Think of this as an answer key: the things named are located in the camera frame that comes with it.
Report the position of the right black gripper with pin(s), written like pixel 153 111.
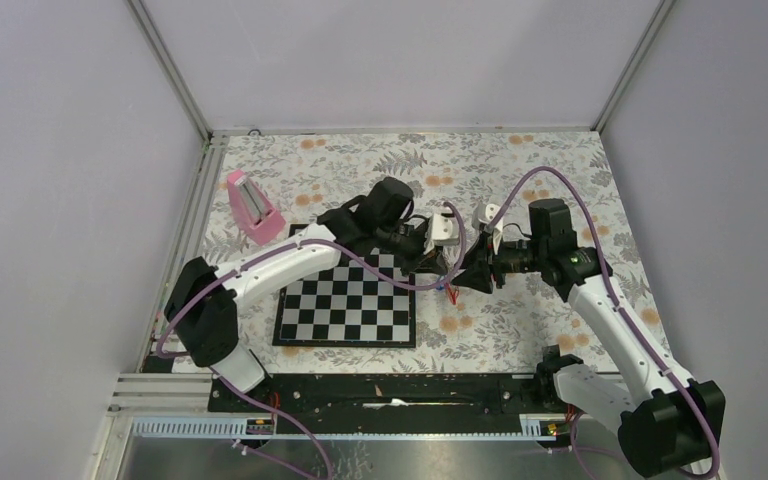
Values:
pixel 478 274

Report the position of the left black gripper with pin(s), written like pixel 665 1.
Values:
pixel 432 266

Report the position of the keyring with red fob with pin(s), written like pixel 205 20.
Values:
pixel 452 293

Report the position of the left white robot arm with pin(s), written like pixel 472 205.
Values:
pixel 205 300

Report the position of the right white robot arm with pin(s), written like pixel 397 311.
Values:
pixel 663 418

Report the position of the black white chessboard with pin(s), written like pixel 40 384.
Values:
pixel 346 306

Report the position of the pink metronome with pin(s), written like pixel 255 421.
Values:
pixel 252 211

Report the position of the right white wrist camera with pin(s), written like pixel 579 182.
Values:
pixel 487 219

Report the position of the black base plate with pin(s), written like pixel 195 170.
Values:
pixel 396 404

